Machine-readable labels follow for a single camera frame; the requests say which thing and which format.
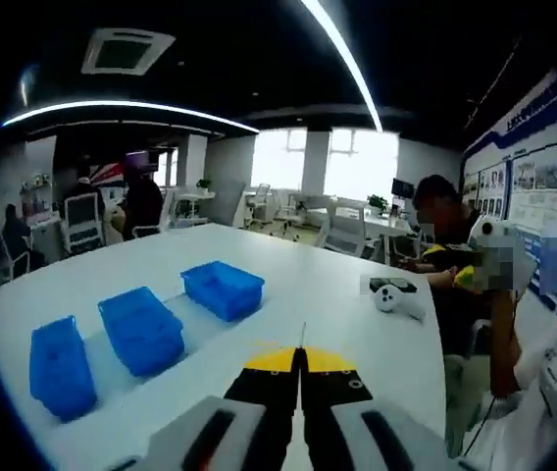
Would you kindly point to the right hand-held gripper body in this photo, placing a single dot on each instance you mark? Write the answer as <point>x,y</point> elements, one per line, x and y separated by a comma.
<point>488,227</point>

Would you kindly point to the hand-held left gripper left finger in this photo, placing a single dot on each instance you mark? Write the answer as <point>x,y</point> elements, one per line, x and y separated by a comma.
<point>200,436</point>

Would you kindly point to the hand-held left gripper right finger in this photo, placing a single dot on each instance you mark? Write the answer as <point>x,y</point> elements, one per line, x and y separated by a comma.
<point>396,436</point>

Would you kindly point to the blue plastic bin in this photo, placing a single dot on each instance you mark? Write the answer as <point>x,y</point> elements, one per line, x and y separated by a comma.
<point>60,368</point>
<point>141,333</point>
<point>224,292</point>

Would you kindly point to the white handheld controller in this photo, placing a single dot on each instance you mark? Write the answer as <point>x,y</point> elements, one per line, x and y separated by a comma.
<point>389,298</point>

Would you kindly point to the white blue display board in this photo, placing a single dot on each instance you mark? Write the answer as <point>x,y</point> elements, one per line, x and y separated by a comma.
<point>528,162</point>

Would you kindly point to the black desk monitor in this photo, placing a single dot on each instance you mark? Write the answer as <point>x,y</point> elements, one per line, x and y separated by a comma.
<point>402,187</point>

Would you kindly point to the potted green plant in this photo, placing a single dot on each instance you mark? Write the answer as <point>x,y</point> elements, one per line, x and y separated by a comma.
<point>204,185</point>
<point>377,201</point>

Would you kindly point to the operator person white shirt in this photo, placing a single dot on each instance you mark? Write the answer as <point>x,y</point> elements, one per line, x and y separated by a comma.
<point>543,432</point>

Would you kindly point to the long curved ceiling light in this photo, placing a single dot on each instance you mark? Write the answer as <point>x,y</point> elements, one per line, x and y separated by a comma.
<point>347,59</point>

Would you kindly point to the white mesh office chair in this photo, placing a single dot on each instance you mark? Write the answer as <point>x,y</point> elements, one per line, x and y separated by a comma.
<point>84,221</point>

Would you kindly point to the colourful display shelf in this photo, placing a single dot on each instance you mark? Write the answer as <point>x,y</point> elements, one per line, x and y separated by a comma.
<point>38,196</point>

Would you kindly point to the curved ceiling light strip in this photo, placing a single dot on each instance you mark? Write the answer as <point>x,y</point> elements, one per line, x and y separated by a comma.
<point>126,107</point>

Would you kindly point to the ceiling air conditioner vent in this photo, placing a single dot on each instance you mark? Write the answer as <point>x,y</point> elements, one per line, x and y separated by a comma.
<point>126,51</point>

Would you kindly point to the short ceiling light strip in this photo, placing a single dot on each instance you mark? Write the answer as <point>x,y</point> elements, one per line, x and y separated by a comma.
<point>26,86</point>

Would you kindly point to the purple wall screen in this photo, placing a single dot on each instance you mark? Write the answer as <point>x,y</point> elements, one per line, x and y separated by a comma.
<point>138,159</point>

